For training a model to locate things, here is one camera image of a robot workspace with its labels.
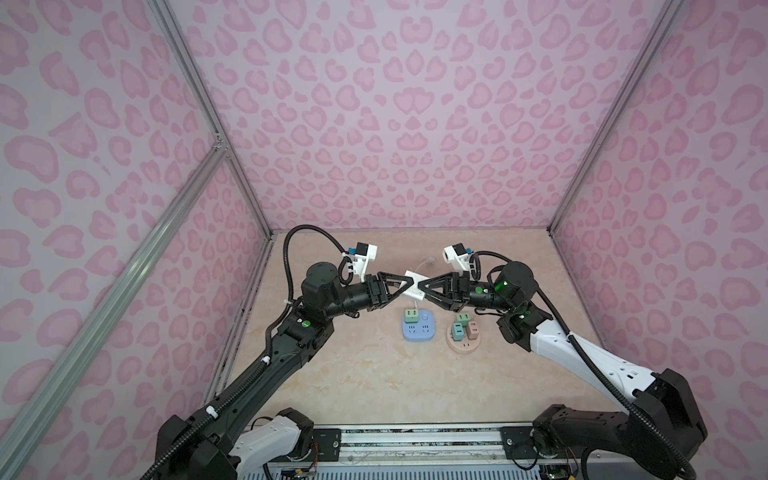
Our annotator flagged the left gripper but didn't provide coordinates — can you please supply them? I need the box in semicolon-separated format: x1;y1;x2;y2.
324;280;416;323

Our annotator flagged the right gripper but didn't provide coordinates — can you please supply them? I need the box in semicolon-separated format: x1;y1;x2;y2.
415;274;513;317

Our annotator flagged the white charger plug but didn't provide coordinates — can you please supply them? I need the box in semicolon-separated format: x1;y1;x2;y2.
404;270;428;301

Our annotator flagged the light green charger plug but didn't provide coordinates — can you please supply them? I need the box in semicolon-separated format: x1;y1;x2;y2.
403;308;419;324

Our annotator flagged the pink charger plug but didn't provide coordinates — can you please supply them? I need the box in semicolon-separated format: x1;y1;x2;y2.
466;321;480;340

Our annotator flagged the teal charger plug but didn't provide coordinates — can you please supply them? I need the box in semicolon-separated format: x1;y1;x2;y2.
451;323;466;342

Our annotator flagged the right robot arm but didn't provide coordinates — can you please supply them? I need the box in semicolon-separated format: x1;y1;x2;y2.
418;261;708;479

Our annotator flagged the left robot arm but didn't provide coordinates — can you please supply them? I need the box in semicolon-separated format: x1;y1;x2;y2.
142;262;414;479

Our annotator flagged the blue square power strip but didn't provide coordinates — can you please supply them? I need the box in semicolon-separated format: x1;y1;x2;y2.
401;309;436;342

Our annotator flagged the pink round power strip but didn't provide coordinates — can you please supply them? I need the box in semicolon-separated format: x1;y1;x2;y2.
445;324;482;355

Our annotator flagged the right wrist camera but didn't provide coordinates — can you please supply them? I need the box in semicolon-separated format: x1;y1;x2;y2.
442;243;472;272

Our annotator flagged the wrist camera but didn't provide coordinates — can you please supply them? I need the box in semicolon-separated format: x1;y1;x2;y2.
340;242;378;284
442;243;472;272

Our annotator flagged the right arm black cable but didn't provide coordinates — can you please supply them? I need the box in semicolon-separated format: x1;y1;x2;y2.
470;250;697;480

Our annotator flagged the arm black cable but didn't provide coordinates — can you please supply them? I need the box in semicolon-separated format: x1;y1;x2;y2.
281;224;349;307
470;250;697;480

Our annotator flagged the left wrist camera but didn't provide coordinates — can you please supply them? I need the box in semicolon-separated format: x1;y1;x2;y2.
340;242;378;284

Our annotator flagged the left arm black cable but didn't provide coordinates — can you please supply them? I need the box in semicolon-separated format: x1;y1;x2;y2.
281;224;349;307

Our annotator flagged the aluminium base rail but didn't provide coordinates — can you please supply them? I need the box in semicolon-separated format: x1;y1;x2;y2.
179;419;685;480

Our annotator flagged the left wall aluminium strut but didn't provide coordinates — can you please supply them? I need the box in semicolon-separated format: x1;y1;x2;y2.
1;144;229;479

